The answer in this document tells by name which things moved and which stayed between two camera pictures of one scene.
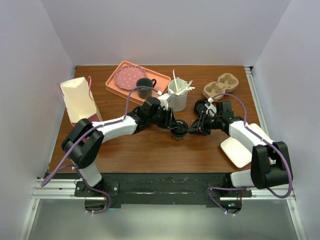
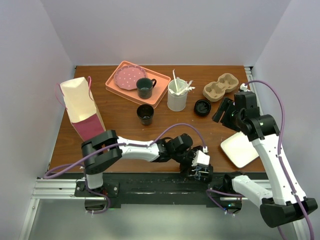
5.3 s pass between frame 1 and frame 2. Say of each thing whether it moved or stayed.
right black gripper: moved
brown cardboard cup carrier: stayed
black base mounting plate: stayed
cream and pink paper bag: stayed
